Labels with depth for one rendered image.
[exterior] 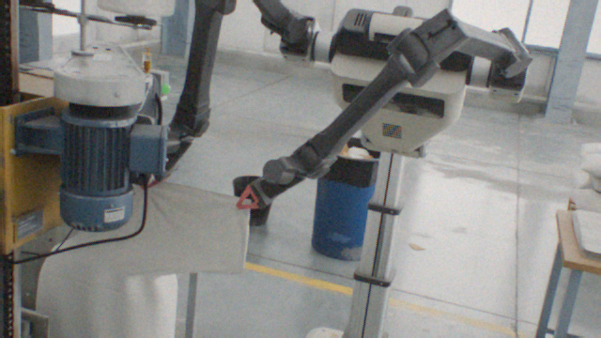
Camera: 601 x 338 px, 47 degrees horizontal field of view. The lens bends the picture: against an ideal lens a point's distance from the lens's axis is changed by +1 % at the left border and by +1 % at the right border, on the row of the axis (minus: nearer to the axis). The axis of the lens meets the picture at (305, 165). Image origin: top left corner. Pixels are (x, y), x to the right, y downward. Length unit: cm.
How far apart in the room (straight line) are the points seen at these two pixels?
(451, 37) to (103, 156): 75
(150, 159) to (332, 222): 262
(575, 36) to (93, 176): 807
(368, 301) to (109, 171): 118
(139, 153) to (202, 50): 31
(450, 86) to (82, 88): 99
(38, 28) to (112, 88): 626
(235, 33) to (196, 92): 871
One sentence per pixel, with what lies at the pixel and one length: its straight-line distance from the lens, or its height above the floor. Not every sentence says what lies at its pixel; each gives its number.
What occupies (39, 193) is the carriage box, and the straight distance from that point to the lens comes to 161.
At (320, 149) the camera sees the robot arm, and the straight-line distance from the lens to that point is 160.
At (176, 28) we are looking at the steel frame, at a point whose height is 44.
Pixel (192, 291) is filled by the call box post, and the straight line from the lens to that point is 225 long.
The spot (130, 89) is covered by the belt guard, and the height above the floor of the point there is 140.
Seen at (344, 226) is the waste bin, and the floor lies 22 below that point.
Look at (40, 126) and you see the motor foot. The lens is 149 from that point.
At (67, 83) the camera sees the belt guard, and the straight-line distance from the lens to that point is 141.
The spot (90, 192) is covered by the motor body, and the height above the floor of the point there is 118.
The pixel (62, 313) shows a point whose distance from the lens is 207.
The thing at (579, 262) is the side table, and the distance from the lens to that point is 269.
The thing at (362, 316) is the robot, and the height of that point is 54.
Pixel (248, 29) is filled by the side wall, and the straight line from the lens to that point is 1029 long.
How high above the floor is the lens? 169
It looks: 17 degrees down
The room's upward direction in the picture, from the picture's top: 7 degrees clockwise
